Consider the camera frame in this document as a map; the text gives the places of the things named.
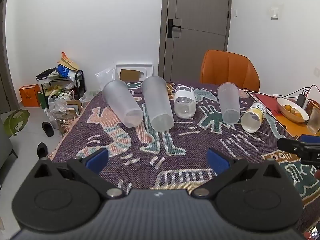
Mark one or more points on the black slipper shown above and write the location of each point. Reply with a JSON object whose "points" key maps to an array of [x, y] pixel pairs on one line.
{"points": [[48, 129], [42, 150]]}

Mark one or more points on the orange desk mat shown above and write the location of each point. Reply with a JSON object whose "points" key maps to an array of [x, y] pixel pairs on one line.
{"points": [[290, 127]]}

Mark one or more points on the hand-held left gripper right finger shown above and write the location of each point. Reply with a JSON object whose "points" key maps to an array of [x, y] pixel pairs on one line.
{"points": [[218, 162]]}

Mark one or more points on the small lit screen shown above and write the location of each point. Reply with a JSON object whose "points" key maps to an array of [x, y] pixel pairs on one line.
{"points": [[313, 233]]}

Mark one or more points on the clear drinking glass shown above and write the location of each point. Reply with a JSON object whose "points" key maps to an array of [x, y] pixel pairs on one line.
{"points": [[314, 120]]}

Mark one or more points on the black metal shelf rack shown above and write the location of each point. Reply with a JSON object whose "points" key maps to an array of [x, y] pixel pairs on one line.
{"points": [[80, 81]]}

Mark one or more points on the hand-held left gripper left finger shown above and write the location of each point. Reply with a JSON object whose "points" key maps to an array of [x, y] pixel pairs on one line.
{"points": [[97, 160]]}

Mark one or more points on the green cushion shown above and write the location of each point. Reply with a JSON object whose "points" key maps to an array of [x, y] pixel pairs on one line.
{"points": [[16, 122]]}

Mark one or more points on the blue and white bag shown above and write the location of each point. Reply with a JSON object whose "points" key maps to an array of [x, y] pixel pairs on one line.
{"points": [[62, 71]]}

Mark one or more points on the white foam tray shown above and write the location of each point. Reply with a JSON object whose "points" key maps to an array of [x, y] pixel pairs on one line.
{"points": [[147, 70]]}

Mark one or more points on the clear cup yellow label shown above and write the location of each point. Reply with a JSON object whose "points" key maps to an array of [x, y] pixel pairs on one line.
{"points": [[253, 116]]}

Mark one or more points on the orange chair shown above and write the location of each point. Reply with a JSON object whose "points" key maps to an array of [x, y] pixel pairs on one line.
{"points": [[228, 70]]}

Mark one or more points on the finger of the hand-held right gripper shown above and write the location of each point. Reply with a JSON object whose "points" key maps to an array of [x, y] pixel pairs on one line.
{"points": [[290, 144]]}

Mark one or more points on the red folder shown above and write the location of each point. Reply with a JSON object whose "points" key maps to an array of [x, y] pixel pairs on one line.
{"points": [[268, 102]]}

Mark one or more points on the printed purple blanket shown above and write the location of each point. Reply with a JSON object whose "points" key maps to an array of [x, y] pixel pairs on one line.
{"points": [[175, 145]]}

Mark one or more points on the brown cardboard piece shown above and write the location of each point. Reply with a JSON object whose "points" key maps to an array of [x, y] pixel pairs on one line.
{"points": [[130, 75]]}

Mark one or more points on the short clear cup white sleeve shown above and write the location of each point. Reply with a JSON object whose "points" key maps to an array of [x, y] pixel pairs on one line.
{"points": [[184, 100]]}

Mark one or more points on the grey door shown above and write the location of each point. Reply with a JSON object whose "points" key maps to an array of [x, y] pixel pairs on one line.
{"points": [[200, 17]]}

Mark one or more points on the grey sofa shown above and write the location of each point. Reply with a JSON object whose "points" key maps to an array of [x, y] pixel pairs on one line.
{"points": [[5, 145]]}

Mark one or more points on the person's right hand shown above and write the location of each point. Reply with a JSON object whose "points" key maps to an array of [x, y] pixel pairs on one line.
{"points": [[317, 174]]}

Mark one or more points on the green paper bag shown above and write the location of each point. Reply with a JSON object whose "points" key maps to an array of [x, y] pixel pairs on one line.
{"points": [[42, 100]]}

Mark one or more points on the tall frosted plastic cup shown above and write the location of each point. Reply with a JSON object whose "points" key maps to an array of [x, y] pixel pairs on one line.
{"points": [[156, 102], [120, 102], [228, 102]]}

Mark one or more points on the clear plastic bag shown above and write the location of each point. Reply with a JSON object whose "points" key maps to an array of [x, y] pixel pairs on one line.
{"points": [[105, 76]]}

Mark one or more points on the white plastic bag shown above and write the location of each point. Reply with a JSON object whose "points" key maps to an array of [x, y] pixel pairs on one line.
{"points": [[66, 96]]}

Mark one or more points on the clear bag with contents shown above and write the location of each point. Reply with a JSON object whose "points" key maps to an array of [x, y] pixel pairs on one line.
{"points": [[60, 117]]}

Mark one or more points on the black clothing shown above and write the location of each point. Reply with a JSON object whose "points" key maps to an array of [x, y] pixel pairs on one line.
{"points": [[45, 73]]}

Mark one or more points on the white bowl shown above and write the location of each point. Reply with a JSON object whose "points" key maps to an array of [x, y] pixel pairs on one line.
{"points": [[285, 113]]}

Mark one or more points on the orange fruits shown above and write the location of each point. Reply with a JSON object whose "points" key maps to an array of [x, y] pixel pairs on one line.
{"points": [[292, 110]]}

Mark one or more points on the beige and orange paper bag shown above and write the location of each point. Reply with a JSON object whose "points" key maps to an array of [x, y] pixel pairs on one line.
{"points": [[68, 62]]}

